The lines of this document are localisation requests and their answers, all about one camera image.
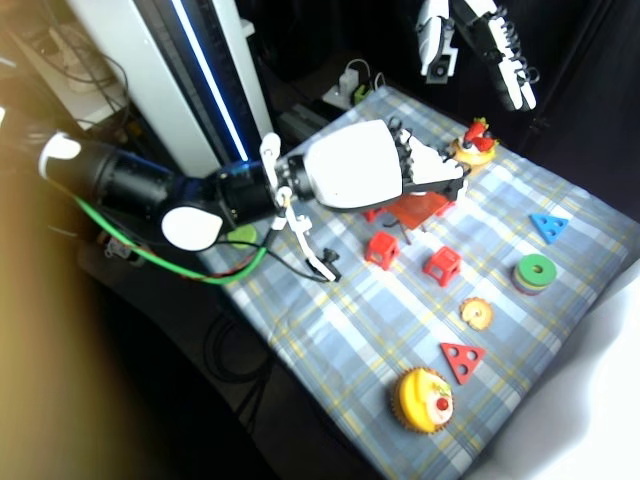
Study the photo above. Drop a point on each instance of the black backdrop cloth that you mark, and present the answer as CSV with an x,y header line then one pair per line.
x,y
590,100

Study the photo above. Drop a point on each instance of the yellow toy cupcake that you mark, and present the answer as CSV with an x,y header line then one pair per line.
x,y
417,400

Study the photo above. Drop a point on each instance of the white power strip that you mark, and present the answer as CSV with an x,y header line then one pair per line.
x,y
75,70

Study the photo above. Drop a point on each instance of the red toy table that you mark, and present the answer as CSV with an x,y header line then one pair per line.
x,y
415,207

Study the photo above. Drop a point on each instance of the red toy stool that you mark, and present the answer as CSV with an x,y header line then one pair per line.
x,y
382,248
442,264

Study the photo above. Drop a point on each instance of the white power adapter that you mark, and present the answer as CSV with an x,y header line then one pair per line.
x,y
347,82

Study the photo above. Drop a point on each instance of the blue plaid tablecloth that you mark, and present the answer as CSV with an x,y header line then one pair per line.
x,y
350,325

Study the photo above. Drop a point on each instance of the white column with blue light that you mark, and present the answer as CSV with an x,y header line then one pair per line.
x,y
150,75

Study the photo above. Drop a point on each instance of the round toy cookie tart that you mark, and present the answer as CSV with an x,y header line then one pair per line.
x,y
470,318

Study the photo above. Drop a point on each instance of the toy strawberry fruit tart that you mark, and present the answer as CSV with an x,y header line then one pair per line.
x,y
479,154

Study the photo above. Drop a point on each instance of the blue triangle block with holes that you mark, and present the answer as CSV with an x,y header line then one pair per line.
x,y
541,220

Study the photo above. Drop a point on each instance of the red triangle block with holes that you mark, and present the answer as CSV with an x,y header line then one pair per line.
x,y
450,350

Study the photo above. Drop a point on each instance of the green round disc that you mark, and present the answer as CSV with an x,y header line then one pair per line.
x,y
243,237

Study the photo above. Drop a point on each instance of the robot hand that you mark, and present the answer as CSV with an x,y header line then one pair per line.
x,y
355,165
505,55

